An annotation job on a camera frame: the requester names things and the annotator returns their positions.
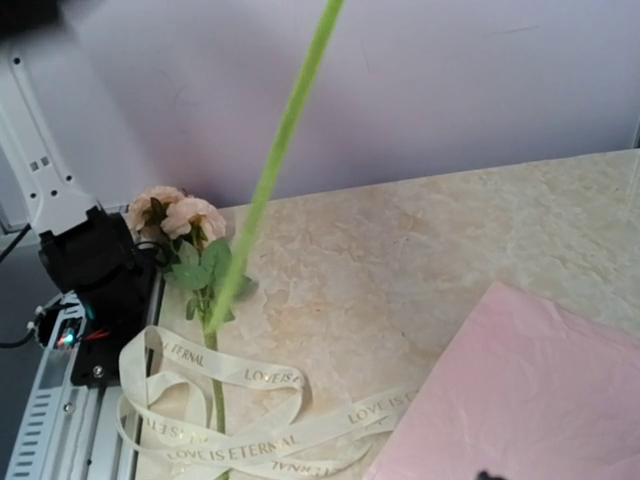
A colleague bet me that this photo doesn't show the pink wrapping paper sheet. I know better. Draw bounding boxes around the pink wrapping paper sheet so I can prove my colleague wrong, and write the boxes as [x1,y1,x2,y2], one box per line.
[367,283,639,479]

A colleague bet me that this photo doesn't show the front aluminium rail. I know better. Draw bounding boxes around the front aluminium rail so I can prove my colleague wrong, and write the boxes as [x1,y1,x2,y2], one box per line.
[3,293,138,479]

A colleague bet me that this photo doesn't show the peach rose fake flower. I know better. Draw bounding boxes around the peach rose fake flower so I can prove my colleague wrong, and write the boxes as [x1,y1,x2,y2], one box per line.
[124,185,259,480]

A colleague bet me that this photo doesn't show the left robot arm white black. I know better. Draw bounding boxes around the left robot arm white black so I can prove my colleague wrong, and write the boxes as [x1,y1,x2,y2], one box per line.
[1,1,154,387]

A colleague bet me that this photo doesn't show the cream printed ribbon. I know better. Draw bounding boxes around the cream printed ribbon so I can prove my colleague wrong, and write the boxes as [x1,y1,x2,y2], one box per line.
[117,327,418,479]

